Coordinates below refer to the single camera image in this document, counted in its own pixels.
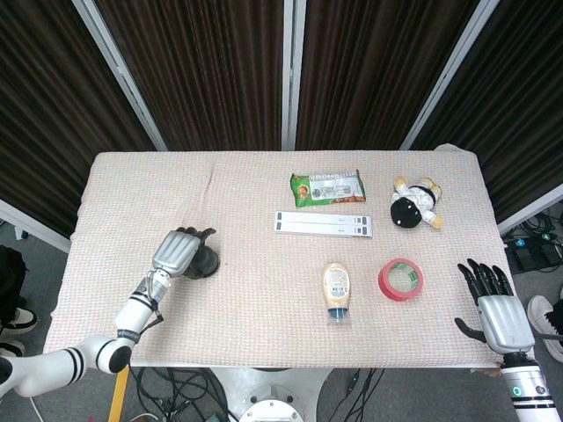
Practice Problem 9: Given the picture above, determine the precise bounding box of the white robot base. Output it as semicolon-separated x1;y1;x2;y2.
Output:
206;367;332;422

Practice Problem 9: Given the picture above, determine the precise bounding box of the beige waffle table cloth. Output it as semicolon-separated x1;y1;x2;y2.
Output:
42;143;538;375

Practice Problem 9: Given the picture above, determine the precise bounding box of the black white plush doll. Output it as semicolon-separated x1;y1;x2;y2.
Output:
390;176;445;231

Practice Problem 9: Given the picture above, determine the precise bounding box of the green snack packet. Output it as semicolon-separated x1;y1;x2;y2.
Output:
289;170;367;208

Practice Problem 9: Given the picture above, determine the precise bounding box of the black trouser leg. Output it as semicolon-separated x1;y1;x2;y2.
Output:
0;244;30;311

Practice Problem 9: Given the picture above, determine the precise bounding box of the red tape roll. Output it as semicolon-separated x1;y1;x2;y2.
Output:
377;258;425;303

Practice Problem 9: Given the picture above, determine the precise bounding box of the white folding stand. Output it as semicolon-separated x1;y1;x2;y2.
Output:
274;210;375;239

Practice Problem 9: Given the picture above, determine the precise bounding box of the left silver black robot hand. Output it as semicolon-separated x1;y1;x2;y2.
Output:
151;226;217;280

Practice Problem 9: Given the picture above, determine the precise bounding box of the dark ribbed partition panel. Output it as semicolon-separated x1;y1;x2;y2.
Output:
0;0;156;241
411;0;563;223
295;0;481;151
93;0;286;151

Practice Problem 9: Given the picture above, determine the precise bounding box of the aluminium partition rail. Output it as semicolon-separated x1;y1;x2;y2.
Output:
0;198;72;254
497;183;563;235

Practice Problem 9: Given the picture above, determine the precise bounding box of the black power strip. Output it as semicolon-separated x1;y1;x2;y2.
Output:
504;231;563;273

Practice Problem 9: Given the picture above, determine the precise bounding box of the aluminium partition post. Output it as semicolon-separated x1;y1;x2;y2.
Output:
71;0;169;153
398;0;501;151
281;0;307;151

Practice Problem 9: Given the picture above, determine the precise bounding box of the mayonnaise squeeze bottle blue cap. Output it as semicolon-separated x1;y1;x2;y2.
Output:
322;262;353;327

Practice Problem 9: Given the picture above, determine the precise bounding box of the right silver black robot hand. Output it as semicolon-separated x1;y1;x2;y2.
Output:
454;258;537;355

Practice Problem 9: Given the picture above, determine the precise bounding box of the black cable with green plug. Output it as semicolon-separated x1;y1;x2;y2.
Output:
327;367;384;422

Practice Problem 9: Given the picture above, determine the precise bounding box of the black cable bundle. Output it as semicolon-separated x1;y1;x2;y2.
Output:
131;367;230;422

